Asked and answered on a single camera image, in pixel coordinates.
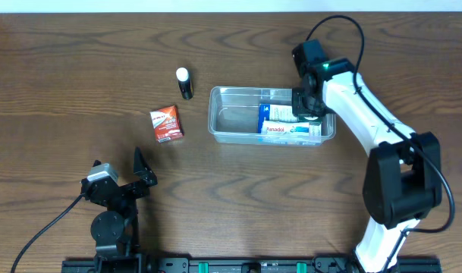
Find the green round-logo box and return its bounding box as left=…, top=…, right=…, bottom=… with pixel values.
left=303, top=116, right=322, bottom=123

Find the large blue white medicine box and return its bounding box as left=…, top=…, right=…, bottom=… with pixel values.
left=258, top=104, right=322, bottom=137

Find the white Panadol box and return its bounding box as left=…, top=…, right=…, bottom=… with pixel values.
left=260, top=121, right=310, bottom=136

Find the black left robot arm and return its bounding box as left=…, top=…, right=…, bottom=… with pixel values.
left=81, top=147, right=157, bottom=272

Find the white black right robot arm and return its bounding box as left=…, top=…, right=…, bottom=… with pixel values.
left=292, top=54, right=444, bottom=272

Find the clear plastic container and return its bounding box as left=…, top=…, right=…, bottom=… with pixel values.
left=209, top=86, right=336, bottom=146

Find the red medicine box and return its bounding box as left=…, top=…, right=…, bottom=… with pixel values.
left=149, top=105, right=184, bottom=143

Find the dark bottle white cap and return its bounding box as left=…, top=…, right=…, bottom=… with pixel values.
left=176, top=67, right=193, bottom=100

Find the black left camera cable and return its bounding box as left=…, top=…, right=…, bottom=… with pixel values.
left=10, top=193, right=86, bottom=273

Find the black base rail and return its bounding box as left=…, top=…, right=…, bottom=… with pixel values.
left=61, top=256, right=442, bottom=273

